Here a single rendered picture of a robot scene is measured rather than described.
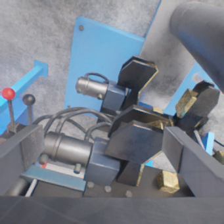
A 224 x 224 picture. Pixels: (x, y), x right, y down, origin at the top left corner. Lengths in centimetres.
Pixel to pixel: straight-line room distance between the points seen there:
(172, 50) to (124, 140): 90
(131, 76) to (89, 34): 53
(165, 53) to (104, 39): 45
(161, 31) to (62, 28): 75
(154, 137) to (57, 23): 120
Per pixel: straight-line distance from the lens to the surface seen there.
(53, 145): 61
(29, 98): 49
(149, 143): 49
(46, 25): 150
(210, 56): 58
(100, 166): 56
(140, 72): 87
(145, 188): 74
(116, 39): 124
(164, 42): 123
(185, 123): 112
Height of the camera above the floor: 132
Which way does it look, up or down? 51 degrees down
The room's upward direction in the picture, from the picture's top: 170 degrees counter-clockwise
